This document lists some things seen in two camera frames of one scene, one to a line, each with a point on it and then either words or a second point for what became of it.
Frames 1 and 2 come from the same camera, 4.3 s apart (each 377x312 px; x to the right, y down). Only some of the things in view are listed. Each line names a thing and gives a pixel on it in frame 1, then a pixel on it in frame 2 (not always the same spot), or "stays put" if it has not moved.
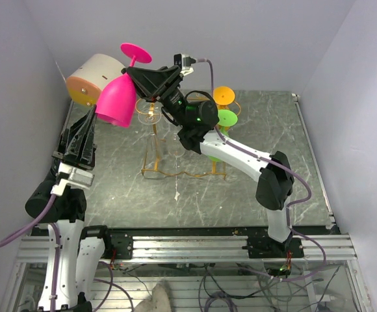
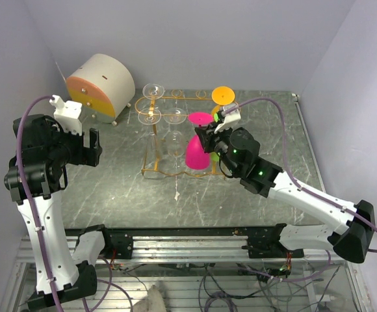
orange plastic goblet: x=223 y=95 stays put
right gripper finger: x=150 y=80 → x=202 y=132
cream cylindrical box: x=84 y=84 stays put
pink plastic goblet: x=117 y=101 → x=195 y=156
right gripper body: x=176 y=78 → x=220 y=141
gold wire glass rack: x=166 y=153 stays put
